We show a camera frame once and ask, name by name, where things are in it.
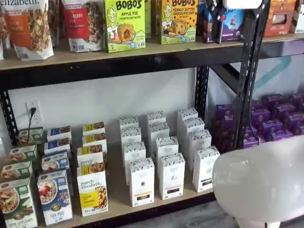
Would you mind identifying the white wall outlet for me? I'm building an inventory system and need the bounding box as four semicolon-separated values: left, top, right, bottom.
25;100;41;124

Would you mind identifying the orange label granola bag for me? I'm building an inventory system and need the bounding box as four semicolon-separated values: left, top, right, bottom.
0;0;55;61

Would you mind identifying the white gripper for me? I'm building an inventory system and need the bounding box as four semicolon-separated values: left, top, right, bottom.
205;0;263;45

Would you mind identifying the orange snack box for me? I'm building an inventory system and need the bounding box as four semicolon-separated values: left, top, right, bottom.
263;0;297;38

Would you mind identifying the white snack box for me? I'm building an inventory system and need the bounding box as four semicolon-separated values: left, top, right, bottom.
293;0;304;34

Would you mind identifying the green apple cinnamon oatmeal box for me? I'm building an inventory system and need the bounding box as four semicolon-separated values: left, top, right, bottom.
18;126;45;146
0;160;34;183
0;177;38;228
9;143;38;164

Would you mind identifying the wooden shelf board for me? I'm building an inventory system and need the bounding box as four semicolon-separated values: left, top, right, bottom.
33;111;216;226
261;32;304;45
0;35;247;71

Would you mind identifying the white box pink strip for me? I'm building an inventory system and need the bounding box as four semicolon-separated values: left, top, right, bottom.
158;152;186;200
149;122;171;155
146;111;166;126
155;136;180;164

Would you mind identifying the white granola bag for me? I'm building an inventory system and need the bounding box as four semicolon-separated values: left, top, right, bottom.
47;0;61;48
0;9;11;60

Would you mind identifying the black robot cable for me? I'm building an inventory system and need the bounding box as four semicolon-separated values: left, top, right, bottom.
246;7;263;146

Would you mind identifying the black metal shelf rack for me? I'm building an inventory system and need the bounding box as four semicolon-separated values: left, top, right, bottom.
257;40;304;60
0;8;263;228

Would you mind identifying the black plug with cable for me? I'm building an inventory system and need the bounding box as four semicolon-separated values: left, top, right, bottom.
28;107;37;145

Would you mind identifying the yellow purely elizabeth box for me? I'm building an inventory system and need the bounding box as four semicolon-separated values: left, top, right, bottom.
76;144;107;170
82;132;108;152
82;121;106;136
76;163;109;217

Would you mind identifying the white box yellow strip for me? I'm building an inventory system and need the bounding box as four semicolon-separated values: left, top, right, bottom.
120;127;143;145
118;115;140;130
129;157;155;208
122;141;147;186

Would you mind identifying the green Bobo's apple pie box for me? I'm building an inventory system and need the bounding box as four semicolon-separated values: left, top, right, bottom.
104;0;146;54
144;0;152;40

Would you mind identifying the red label granola bag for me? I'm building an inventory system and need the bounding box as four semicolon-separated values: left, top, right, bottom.
62;0;106;52

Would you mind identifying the yellow Bobo's peanut butter box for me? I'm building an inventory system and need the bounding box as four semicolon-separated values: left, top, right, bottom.
161;0;198;46

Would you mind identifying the blue purple snack bar box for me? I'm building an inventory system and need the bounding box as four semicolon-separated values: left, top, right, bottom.
197;0;245;45

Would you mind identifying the blue flax plus oatmeal box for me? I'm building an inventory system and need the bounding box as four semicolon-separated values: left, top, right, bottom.
44;137;72;155
41;150;71;173
37;169;74;226
46;125;73;142

